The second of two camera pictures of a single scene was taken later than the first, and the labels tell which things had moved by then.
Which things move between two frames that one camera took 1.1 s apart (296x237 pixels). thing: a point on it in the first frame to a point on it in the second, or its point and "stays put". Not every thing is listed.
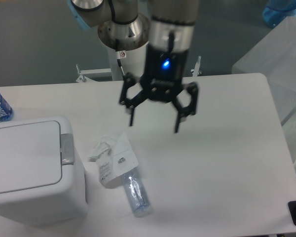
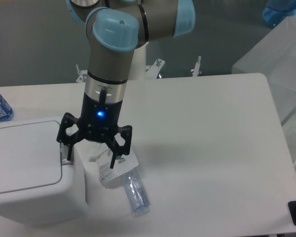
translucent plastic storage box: (280, 57) stays put
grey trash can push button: (67, 149) stays put
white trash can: (35, 179) stays put
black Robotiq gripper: (163, 80) to (97, 122)
